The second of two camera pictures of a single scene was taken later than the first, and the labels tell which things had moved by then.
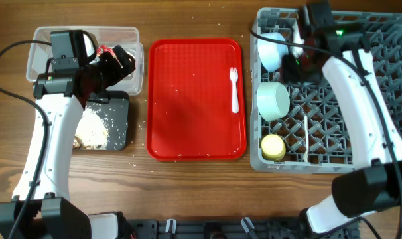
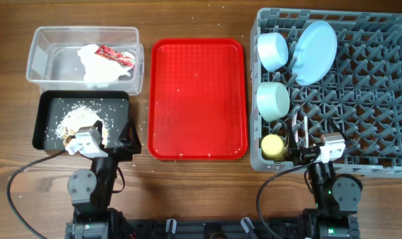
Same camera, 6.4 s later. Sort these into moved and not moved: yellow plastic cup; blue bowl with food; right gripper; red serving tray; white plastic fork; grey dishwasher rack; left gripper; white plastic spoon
Moved: left gripper; white plastic fork; right gripper
Not moved: grey dishwasher rack; white plastic spoon; blue bowl with food; red serving tray; yellow plastic cup
